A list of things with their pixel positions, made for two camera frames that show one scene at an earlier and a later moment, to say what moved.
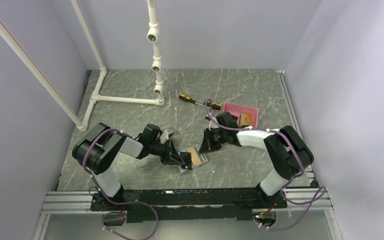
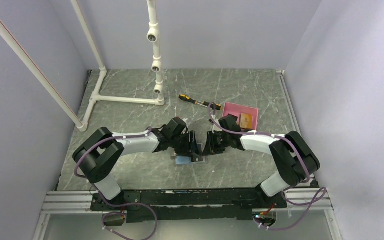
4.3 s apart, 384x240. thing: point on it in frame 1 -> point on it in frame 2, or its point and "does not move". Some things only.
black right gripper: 207,145 does not move
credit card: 186,157 -> 196,158
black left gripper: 170,155 -> 190,148
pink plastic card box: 237,109 does not move
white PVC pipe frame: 153,34 does not move
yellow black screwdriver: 214,106 does not move
